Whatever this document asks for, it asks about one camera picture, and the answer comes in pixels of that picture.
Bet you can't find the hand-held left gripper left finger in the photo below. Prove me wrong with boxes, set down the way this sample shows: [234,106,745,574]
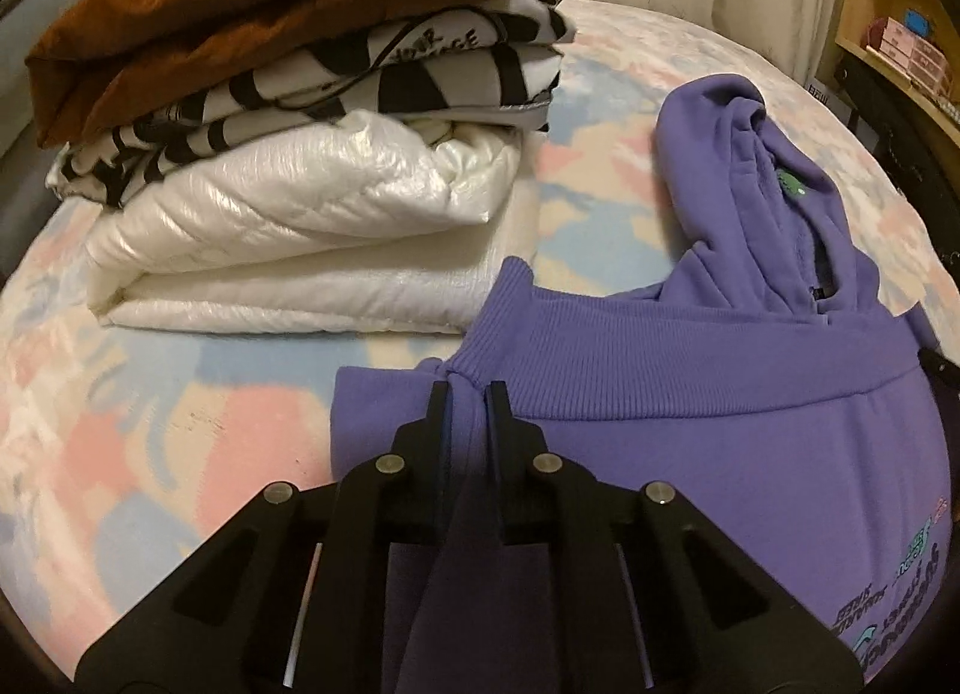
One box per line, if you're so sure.
[75,380,455,694]

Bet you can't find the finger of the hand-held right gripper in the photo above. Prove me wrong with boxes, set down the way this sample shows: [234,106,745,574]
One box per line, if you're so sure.
[919,347,960,395]

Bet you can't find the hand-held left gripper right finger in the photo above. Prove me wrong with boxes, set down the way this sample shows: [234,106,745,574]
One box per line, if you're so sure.
[486,380,863,694]

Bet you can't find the purple zip hoodie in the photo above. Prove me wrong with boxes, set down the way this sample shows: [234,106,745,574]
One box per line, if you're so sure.
[330,73,957,694]

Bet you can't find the white quilted jacket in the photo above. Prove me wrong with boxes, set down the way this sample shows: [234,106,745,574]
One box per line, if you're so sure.
[45,107,556,335]

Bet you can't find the pastel cat print blanket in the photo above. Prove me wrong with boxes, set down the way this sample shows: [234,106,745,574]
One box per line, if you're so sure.
[0,0,960,635]

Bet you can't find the pink drawer organizer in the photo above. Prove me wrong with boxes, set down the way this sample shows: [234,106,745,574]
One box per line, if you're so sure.
[877,14,953,95]

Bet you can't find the black white striped garment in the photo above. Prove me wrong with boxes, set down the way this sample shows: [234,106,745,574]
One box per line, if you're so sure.
[56,0,578,207]

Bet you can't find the brown folded garment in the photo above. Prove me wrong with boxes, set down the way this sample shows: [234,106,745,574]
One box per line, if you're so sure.
[22,0,547,147]

